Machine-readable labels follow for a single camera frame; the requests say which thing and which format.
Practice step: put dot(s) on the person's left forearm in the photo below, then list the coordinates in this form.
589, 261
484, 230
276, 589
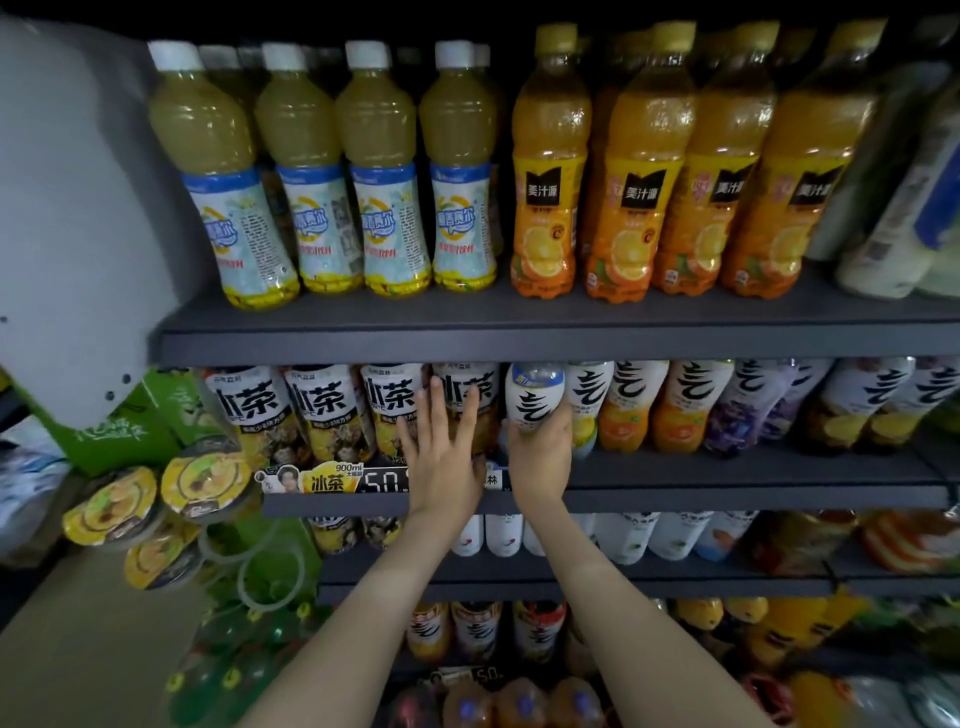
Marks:
360, 638

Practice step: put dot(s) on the row of small white bottles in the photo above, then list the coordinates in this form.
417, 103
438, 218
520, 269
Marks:
630, 533

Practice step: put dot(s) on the white label tea bottle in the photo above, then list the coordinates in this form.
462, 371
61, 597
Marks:
255, 413
327, 408
488, 393
393, 398

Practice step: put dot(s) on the white shelf end panel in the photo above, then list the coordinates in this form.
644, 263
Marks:
90, 225

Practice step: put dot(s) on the yellow juice bottle blue label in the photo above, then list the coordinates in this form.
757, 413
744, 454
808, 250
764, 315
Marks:
458, 165
210, 165
308, 165
383, 165

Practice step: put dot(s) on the row of shelf price tags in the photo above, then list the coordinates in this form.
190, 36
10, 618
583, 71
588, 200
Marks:
338, 480

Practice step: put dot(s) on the white plastic bag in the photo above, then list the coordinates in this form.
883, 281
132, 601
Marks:
30, 495

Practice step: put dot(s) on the dark grey metal shelf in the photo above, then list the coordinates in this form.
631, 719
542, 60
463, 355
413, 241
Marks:
525, 323

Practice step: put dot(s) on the person's left hand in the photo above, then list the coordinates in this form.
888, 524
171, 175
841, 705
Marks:
443, 465

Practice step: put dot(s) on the person's right hand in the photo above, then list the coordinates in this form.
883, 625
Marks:
540, 468

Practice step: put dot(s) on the yellow lid food tin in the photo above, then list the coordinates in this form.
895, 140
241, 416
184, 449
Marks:
110, 507
206, 485
162, 558

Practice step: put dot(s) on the person's right forearm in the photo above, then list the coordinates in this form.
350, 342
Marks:
638, 630

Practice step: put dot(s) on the brushstroke bottle purple fruit print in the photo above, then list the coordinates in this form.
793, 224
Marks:
795, 393
747, 405

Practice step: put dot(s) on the orange squat drink bottle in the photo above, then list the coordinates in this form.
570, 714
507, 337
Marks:
912, 537

